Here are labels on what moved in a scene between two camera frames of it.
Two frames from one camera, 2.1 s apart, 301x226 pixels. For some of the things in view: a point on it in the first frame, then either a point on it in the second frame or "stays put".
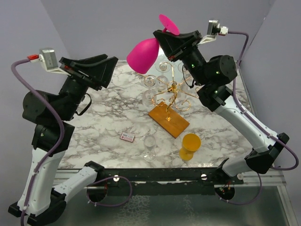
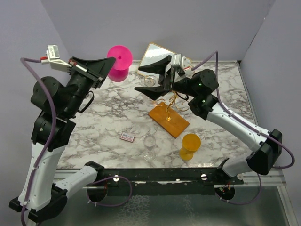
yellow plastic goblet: x=191 y=143 stays put
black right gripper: x=177 y=47 -> x=165 y=81
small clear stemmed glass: x=150 y=141 stays put
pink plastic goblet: x=142 y=56 -> x=119 y=70
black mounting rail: x=162 y=181 stays put
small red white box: x=127 y=137 stays put
